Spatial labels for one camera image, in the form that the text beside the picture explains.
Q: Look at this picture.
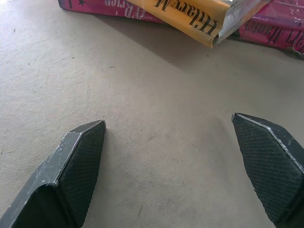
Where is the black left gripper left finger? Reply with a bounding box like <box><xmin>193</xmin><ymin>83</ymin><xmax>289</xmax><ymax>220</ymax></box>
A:
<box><xmin>0</xmin><ymin>119</ymin><xmax>106</xmax><ymax>228</ymax></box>

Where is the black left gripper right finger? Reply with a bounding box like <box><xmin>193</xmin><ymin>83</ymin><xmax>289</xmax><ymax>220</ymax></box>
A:
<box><xmin>231</xmin><ymin>112</ymin><xmax>304</xmax><ymax>228</ymax></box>

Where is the magenta cover book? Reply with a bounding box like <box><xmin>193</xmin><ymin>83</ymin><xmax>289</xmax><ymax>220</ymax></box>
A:
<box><xmin>58</xmin><ymin>0</ymin><xmax>304</xmax><ymax>58</ymax></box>

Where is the orange spine book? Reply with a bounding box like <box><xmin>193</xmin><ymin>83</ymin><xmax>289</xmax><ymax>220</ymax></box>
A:
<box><xmin>131</xmin><ymin>0</ymin><xmax>272</xmax><ymax>49</ymax></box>

